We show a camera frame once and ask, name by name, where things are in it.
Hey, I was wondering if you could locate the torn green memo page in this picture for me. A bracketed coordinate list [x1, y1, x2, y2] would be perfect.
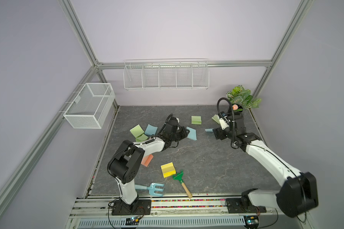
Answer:
[212, 114, 220, 124]

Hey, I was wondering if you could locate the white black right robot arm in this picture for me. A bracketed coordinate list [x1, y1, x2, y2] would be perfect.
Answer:
[213, 112, 319, 218]

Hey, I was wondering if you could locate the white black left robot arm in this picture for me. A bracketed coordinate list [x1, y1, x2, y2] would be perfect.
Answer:
[107, 114, 190, 207]

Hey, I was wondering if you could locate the light blue memo pad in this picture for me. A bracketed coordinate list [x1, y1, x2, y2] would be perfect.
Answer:
[144, 124, 158, 136]

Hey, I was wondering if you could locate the light green memo pad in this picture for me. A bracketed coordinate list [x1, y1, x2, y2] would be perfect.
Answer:
[130, 125, 144, 138]

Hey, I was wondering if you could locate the yellow memo pad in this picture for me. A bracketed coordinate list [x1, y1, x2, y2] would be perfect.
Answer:
[161, 162, 176, 178]

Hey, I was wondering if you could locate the pink memo pad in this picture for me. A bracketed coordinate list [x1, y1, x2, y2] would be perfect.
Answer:
[141, 154, 153, 167]

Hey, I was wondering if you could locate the black glossy vase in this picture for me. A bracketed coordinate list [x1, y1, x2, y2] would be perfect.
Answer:
[232, 104, 243, 117]

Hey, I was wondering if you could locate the green artificial plant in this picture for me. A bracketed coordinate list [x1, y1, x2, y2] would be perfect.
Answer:
[226, 85, 262, 110]

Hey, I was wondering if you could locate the light blue garden fork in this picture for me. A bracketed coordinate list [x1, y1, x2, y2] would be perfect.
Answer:
[135, 183, 164, 197]

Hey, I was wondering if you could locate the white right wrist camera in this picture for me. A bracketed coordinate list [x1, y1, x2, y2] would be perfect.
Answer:
[219, 116, 230, 130]

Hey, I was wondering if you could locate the green garden rake wooden handle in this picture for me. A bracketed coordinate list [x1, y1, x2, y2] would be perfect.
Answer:
[173, 170, 193, 198]

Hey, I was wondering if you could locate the white wire shelf basket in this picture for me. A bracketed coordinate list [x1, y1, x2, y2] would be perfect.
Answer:
[123, 59, 210, 90]

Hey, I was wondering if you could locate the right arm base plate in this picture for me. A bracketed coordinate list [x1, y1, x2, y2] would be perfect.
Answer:
[225, 197, 267, 215]

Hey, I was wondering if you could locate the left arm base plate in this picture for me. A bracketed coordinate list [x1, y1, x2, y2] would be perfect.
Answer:
[110, 199, 152, 216]

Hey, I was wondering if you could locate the white wire side basket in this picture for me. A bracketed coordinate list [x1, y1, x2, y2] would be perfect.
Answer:
[59, 83, 116, 129]

